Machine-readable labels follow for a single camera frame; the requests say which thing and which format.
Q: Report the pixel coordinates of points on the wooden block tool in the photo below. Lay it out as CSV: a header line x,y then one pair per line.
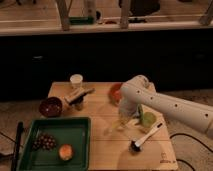
x,y
76,97

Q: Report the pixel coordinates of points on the green plastic tray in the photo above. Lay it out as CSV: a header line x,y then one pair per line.
x,y
57,144

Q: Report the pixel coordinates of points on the bunch of dark grapes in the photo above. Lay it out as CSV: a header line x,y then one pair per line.
x,y
45,142

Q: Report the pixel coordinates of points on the black pole left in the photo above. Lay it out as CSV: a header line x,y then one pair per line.
x,y
17,145

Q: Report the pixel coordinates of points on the orange round fruit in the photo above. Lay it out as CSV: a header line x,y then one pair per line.
x,y
66,152

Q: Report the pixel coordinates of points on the white handled black brush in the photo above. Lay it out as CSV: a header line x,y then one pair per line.
x,y
136,145

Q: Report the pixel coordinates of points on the orange bowl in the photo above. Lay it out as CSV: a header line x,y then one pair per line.
x,y
115,94

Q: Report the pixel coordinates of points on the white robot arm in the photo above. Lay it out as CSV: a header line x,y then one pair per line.
x,y
135,92

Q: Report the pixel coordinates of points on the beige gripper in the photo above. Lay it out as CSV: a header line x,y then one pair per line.
x,y
123,120

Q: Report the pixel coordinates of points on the yellow banana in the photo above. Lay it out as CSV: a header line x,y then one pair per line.
x,y
111,128

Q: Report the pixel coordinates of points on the white paper cup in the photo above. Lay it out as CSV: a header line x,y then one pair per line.
x,y
76,80

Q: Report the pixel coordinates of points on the dark red bowl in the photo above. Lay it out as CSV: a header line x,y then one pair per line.
x,y
51,107

